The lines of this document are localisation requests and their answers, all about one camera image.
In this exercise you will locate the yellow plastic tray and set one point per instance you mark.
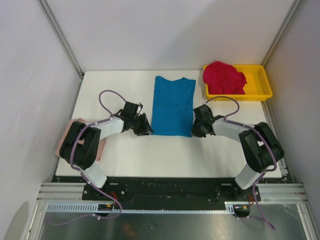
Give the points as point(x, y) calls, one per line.
point(257, 87)

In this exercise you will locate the right aluminium frame post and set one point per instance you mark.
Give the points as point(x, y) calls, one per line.
point(286, 23)

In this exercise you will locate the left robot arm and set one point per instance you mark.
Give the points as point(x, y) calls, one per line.
point(80, 146)

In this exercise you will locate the blue t shirt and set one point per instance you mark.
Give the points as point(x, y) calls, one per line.
point(172, 109)

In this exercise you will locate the pink t shirt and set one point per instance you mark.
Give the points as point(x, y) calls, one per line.
point(101, 144)

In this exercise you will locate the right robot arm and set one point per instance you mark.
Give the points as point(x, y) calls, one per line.
point(260, 147)

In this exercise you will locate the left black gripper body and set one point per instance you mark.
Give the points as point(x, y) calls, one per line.
point(139, 125)

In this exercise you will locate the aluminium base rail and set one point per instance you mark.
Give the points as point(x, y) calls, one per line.
point(270, 193)

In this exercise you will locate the white cable duct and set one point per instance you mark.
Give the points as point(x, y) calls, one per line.
point(96, 208)

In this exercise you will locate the left aluminium frame post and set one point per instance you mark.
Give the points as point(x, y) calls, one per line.
point(48, 13)

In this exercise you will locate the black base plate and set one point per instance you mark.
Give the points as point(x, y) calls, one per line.
point(171, 194)

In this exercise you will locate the red t shirt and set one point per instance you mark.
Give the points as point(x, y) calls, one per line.
point(224, 79)

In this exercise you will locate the aluminium frame post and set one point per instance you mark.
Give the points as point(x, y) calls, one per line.
point(48, 13)
point(286, 23)

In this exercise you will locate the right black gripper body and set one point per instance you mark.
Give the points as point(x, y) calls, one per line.
point(197, 129)

